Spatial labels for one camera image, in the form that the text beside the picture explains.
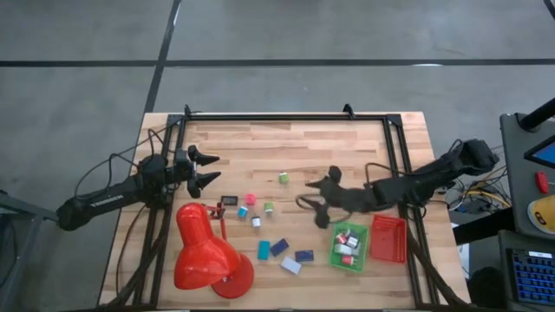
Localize red desk lamp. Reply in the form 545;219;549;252
173;201;256;300

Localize red button device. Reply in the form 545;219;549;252
535;171;550;195

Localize yellow white round object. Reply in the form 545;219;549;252
526;194;555;235

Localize black monitor pole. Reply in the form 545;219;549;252
519;97;555;133

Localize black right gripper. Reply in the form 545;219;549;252
304;166;378;230

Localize blue screen monitor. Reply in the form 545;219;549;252
523;134;555;170

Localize grey metal stand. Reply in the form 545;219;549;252
0;189;60;312

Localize white rectangular box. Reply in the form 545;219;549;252
279;256;303;276

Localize grey control cart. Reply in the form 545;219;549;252
499;111;555;237

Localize red plastic basket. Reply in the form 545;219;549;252
369;214;408;264

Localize green plastic basket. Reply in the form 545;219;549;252
328;220;370;274

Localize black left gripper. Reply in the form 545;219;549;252
171;146;222;199

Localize black aluminium table frame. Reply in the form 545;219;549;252
103;113;467;311

